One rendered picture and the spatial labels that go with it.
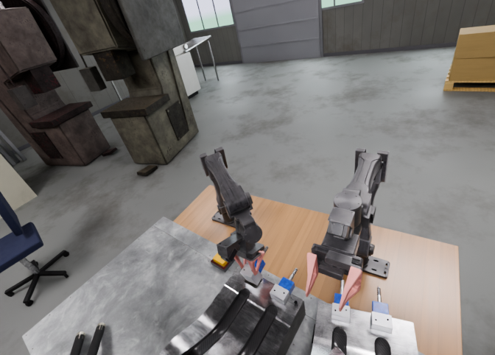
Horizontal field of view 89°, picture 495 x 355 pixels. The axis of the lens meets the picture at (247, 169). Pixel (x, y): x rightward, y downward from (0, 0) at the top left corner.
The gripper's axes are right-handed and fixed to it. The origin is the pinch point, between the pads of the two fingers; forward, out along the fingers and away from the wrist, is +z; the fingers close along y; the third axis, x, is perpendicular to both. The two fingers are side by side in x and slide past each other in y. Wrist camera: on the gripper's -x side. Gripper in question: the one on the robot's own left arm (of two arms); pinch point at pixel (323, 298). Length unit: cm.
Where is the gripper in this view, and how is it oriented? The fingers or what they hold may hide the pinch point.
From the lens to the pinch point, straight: 56.3
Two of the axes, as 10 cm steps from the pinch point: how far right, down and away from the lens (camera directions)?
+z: -5.0, 5.9, -6.3
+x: 2.1, 7.9, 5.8
